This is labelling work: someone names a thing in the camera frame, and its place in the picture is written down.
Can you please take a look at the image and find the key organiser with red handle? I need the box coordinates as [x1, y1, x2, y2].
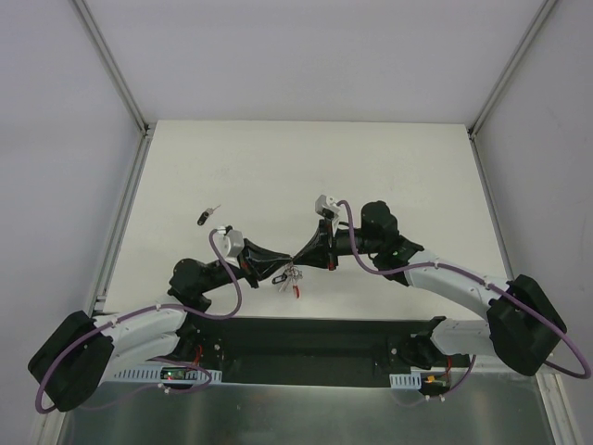
[271, 262, 303, 299]

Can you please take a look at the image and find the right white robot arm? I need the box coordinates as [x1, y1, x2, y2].
[293, 196, 567, 376]

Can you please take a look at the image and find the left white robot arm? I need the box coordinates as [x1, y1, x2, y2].
[28, 231, 293, 413]

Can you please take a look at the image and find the key with black head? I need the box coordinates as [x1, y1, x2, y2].
[196, 205, 220, 226]

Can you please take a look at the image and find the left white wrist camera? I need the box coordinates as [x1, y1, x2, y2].
[214, 225, 245, 259]

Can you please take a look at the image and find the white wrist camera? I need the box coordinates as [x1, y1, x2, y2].
[214, 225, 245, 259]
[314, 195, 340, 229]

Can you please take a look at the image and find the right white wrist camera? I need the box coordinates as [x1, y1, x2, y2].
[314, 195, 340, 229]

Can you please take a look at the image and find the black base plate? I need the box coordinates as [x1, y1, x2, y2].
[166, 315, 478, 388]

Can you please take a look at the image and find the right white cable duct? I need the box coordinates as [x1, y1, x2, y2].
[389, 372, 423, 390]

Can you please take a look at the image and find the white cable duct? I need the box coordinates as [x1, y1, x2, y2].
[107, 364, 222, 385]
[389, 372, 423, 390]

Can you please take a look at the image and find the left aluminium frame post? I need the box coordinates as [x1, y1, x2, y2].
[69, 0, 157, 135]

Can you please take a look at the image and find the aluminium frame post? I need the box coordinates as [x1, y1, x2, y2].
[69, 0, 157, 135]
[467, 0, 564, 138]

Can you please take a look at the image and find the left white cable duct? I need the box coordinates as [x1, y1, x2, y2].
[107, 364, 222, 385]

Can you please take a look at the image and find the right aluminium frame post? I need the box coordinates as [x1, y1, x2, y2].
[467, 0, 564, 138]

